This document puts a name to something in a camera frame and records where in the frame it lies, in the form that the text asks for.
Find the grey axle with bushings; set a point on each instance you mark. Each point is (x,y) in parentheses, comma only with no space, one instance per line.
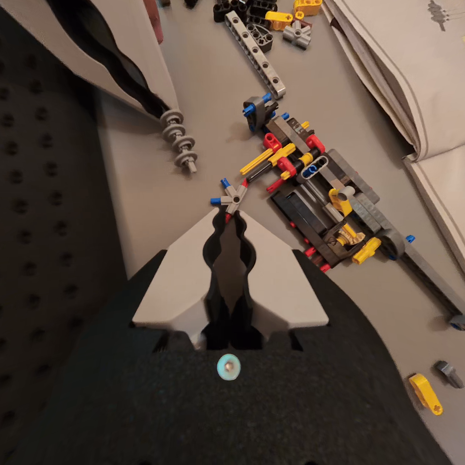
(180,141)

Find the open instruction booklet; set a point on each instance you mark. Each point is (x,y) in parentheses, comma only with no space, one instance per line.
(399,65)

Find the maroon object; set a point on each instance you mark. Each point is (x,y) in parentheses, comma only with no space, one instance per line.
(154,21)

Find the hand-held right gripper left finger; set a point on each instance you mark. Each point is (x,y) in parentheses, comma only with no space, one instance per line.
(170,290)

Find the dark grey connector blue pins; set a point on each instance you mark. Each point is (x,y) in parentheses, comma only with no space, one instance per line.
(258,110)

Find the grey hub connector with pins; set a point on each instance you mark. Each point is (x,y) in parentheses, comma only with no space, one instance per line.
(234,199)

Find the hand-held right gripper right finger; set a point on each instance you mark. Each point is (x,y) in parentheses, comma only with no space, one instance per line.
(283,290)

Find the yellow lego connector piece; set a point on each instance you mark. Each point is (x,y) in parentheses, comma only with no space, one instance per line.
(423,392)

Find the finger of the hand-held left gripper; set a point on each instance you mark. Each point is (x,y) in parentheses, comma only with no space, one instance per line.
(54,40)
(138,40)

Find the small grey and blue piece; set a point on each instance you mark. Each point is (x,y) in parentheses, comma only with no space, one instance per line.
(458,322)

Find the pile of loose lego parts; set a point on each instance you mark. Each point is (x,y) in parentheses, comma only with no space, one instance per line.
(261,18)

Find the small dark grey lego piece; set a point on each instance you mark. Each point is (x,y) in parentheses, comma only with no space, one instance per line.
(449,374)

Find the long light grey holed beam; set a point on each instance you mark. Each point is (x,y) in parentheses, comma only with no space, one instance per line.
(254,47)

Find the lego car chassis assembly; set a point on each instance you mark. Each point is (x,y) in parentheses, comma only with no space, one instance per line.
(327,203)

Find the long dark grey flat beam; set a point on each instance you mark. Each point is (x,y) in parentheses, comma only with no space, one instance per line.
(432,276)

